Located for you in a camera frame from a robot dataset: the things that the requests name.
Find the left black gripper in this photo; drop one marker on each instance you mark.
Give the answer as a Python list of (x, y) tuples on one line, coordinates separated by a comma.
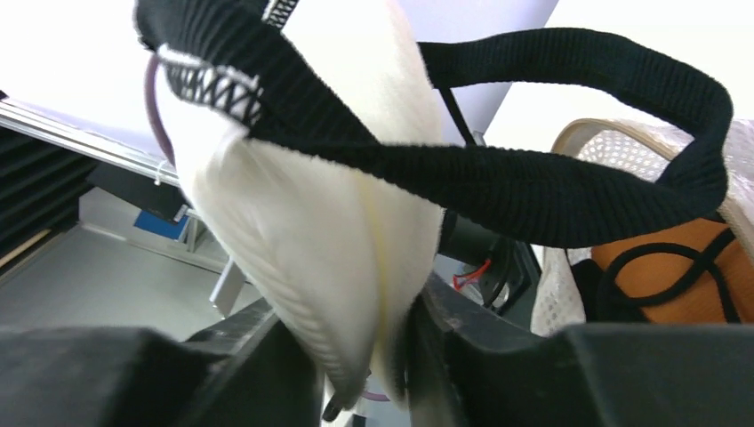
[(501, 269)]

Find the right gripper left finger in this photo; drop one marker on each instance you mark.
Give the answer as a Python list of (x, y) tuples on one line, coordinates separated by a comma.
[(246, 370)]

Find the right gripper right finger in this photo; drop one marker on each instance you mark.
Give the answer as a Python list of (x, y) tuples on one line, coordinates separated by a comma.
[(468, 367)]

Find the round white mesh laundry bag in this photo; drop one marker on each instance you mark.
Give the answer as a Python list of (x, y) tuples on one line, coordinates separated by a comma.
[(644, 150)]

